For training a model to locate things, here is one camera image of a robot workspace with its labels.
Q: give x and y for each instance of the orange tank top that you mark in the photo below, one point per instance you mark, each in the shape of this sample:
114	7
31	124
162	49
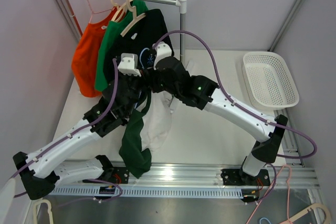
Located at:
84	61

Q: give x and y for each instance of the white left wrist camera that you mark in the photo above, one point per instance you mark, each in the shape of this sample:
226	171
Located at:
129	65

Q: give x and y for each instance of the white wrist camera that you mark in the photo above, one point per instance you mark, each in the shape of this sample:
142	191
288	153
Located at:
163	50
129	65

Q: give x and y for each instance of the bright green t shirt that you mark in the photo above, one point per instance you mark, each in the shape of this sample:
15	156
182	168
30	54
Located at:
112	33

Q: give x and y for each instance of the pink wire hanger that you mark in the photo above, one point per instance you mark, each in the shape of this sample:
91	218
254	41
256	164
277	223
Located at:
94	11

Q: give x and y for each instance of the black t shirt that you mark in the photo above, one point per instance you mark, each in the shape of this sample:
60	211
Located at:
144	34

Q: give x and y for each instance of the beige hanger on floor right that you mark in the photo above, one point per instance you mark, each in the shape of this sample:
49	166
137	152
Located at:
316	206

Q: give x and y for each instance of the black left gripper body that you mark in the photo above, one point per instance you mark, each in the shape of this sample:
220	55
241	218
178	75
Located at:
136	84

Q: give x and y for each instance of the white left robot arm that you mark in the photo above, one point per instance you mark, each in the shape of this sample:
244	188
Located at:
43	170

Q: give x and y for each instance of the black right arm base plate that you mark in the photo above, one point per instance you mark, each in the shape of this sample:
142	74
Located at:
236	177

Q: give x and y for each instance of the pink hanger on floor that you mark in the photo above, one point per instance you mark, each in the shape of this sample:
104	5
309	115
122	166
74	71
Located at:
272	185

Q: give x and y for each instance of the white perforated plastic basket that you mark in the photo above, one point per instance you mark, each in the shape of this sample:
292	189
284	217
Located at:
269	83

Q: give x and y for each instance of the aluminium mounting rail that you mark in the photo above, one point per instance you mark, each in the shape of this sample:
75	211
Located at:
160	174

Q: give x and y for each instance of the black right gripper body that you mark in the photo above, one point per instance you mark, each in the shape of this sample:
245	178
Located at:
156	84

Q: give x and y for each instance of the light blue wire hanger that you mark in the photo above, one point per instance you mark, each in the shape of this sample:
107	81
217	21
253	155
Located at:
146	59

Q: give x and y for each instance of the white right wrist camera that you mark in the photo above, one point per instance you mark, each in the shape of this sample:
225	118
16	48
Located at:
163	50

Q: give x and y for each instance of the white slotted cable duct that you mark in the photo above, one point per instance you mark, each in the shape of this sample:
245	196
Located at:
152	192

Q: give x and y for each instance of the green and white t shirt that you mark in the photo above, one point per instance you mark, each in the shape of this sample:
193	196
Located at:
145	132

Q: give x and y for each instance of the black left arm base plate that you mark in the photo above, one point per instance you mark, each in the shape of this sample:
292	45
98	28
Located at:
116	175

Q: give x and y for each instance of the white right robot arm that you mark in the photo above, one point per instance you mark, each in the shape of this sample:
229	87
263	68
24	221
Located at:
205	94

